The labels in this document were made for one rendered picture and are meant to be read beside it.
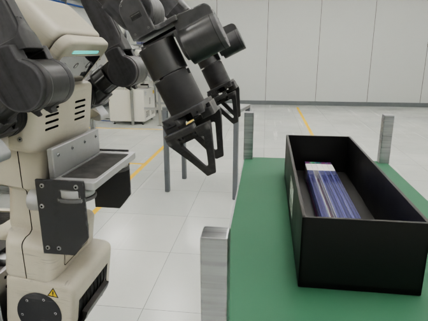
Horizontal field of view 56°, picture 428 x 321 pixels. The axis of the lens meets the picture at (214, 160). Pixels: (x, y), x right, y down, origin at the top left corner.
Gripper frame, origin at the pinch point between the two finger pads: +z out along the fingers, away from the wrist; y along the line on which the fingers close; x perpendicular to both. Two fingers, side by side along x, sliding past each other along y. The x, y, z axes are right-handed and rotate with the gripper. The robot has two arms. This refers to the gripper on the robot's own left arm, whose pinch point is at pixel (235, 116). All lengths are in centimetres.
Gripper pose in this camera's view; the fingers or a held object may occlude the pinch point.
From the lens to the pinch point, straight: 104.5
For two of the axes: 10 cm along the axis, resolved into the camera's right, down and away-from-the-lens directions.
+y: 1.3, -2.5, 9.6
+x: -8.9, 4.0, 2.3
